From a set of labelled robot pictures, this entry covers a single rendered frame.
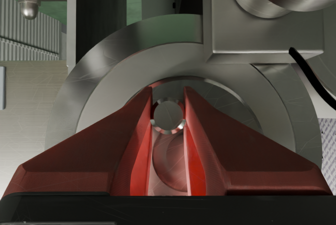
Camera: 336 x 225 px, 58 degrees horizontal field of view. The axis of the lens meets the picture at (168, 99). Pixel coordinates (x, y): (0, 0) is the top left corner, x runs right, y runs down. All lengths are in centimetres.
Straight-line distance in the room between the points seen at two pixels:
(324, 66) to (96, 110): 12
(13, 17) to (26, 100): 316
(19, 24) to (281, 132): 361
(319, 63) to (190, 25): 7
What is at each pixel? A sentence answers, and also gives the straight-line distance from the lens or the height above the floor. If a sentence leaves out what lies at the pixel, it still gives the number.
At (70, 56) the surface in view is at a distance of 18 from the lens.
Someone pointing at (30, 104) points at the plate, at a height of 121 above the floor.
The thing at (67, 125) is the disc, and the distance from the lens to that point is 17.
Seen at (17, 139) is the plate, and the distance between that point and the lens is 54.
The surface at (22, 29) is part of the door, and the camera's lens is 374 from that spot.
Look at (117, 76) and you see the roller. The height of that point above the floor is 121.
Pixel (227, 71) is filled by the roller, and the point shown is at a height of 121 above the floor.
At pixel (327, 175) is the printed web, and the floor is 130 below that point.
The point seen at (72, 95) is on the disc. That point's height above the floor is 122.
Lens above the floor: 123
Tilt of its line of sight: 3 degrees down
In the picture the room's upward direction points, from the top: 179 degrees clockwise
